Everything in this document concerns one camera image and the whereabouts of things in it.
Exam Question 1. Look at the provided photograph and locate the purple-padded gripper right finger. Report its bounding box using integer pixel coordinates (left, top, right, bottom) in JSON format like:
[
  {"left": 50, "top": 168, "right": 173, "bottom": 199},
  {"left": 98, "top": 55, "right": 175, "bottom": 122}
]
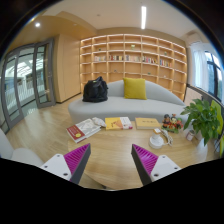
[{"left": 131, "top": 144, "right": 180, "bottom": 185}]

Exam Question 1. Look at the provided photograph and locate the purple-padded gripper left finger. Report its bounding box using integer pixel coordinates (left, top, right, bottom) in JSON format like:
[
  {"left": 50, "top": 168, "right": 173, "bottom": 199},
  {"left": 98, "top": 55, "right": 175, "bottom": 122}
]
[{"left": 41, "top": 144, "right": 91, "bottom": 184}]

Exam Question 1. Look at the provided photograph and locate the white charger plug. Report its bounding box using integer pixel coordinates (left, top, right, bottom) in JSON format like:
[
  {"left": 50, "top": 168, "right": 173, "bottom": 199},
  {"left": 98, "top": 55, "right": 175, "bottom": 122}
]
[{"left": 152, "top": 128, "right": 161, "bottom": 139}]

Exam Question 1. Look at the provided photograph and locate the red and white book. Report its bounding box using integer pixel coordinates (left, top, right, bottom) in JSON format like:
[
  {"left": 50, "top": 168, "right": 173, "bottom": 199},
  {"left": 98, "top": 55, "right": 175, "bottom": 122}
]
[{"left": 67, "top": 119, "right": 101, "bottom": 143}]

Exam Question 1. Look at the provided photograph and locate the tan hardcover book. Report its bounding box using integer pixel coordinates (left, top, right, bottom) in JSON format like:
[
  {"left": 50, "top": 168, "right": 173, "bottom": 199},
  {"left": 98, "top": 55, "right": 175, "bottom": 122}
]
[{"left": 135, "top": 117, "right": 160, "bottom": 129}]

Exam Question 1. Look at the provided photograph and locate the grey armchair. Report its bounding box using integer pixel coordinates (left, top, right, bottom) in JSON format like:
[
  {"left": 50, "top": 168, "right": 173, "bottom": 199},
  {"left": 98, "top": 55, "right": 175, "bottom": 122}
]
[{"left": 0, "top": 129, "right": 44, "bottom": 167}]

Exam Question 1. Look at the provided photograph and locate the colourful figurine toy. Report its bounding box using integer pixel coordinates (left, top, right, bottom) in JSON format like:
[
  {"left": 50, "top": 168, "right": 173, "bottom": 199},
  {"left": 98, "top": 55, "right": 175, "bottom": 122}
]
[{"left": 162, "top": 114, "right": 183, "bottom": 133}]

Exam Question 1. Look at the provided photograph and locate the small red white can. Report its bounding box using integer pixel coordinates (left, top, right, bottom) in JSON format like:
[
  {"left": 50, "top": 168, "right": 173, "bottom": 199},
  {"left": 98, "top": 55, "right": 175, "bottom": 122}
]
[{"left": 186, "top": 130, "right": 195, "bottom": 141}]

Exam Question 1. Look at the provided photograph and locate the yellow book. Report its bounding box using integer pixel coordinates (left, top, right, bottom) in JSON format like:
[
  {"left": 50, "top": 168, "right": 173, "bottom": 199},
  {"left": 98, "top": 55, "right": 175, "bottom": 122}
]
[{"left": 105, "top": 117, "right": 133, "bottom": 130}]

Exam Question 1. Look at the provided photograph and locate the grey curved sofa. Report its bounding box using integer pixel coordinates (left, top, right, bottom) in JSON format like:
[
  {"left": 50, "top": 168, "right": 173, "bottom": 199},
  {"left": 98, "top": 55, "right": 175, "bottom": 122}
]
[{"left": 68, "top": 81, "right": 188, "bottom": 124}]

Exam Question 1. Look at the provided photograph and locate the green potted plant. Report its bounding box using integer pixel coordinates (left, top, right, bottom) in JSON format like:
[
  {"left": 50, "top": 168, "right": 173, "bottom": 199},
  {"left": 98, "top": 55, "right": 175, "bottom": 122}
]
[{"left": 181, "top": 99, "right": 220, "bottom": 144}]

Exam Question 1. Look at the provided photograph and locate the black backpack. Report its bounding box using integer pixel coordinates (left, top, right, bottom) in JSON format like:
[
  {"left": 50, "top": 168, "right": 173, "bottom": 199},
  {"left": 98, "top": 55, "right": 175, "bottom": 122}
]
[{"left": 83, "top": 76, "right": 108, "bottom": 103}]

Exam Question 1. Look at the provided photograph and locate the yellow cushion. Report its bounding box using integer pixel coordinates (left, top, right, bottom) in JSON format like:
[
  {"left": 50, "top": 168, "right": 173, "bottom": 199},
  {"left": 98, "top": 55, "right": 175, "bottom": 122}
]
[{"left": 123, "top": 78, "right": 147, "bottom": 100}]

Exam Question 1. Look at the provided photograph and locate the glass double door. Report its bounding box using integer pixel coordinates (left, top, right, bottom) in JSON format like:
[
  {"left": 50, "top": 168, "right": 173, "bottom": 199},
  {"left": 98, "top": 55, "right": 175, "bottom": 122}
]
[{"left": 0, "top": 39, "right": 56, "bottom": 133}]

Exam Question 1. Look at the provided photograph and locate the window with white curtain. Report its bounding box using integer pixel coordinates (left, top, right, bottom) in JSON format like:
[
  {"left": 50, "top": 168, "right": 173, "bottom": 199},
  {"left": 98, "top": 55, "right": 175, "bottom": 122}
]
[{"left": 189, "top": 42, "right": 224, "bottom": 104}]

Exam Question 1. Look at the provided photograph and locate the ceiling strip light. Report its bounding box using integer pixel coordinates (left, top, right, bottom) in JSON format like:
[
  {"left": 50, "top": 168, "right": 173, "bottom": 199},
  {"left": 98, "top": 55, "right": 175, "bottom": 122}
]
[{"left": 141, "top": 6, "right": 147, "bottom": 29}]

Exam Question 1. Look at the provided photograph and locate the white charger cable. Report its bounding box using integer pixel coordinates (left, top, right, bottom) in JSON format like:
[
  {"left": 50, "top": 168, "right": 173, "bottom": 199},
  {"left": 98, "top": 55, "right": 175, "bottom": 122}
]
[{"left": 160, "top": 129, "right": 174, "bottom": 147}]

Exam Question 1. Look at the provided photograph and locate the wooden wall bookshelf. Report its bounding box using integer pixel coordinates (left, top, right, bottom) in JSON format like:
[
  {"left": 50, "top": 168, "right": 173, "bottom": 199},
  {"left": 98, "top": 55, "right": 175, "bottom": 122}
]
[{"left": 80, "top": 34, "right": 187, "bottom": 100}]

